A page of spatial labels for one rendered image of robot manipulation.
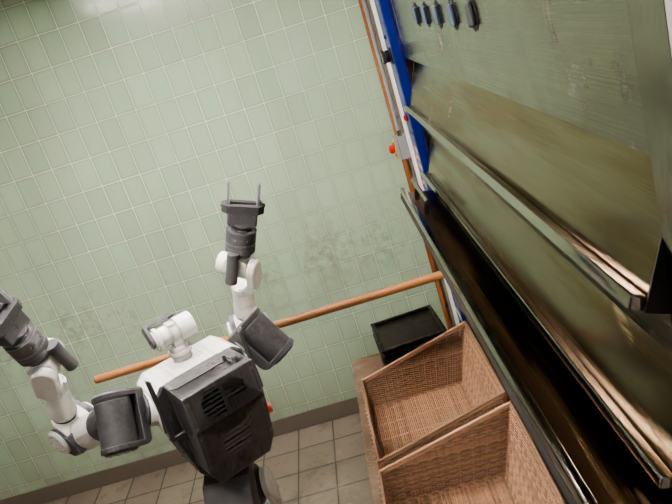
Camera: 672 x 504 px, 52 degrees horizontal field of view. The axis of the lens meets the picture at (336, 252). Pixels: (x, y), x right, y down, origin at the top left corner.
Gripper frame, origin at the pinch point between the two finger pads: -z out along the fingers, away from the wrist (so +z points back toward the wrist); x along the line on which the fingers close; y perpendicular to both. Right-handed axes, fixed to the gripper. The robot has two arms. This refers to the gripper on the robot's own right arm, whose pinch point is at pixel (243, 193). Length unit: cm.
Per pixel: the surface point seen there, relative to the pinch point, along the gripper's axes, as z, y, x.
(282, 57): -13, 152, -17
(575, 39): -60, -101, -37
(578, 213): -36, -97, -46
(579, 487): -4, -117, -46
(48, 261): 100, 149, 95
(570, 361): -8, -92, -55
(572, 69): -56, -99, -39
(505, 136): -37, -58, -49
